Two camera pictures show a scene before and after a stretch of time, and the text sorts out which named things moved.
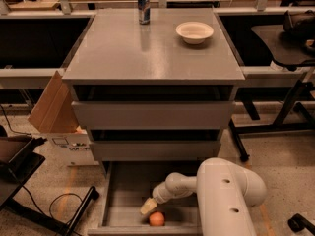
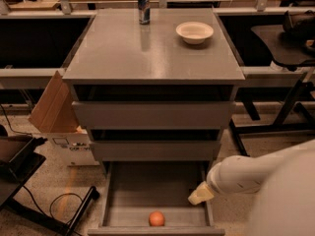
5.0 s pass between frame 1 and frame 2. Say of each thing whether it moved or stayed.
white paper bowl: stayed
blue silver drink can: stayed
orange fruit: stayed
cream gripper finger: moved
